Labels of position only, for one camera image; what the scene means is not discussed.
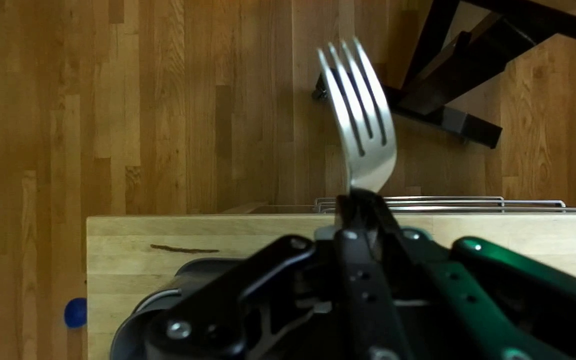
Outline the steel dish rack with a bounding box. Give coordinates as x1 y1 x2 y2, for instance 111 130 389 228
314 193 576 216

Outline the blue bottle cap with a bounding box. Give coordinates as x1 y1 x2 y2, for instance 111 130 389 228
64 298 88 328

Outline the silver fork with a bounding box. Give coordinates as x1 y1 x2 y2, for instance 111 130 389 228
316 38 397 191

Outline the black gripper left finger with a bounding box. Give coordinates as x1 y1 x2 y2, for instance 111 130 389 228
144 232 343 360

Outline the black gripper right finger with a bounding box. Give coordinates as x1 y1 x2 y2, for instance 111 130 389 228
335 190 576 360

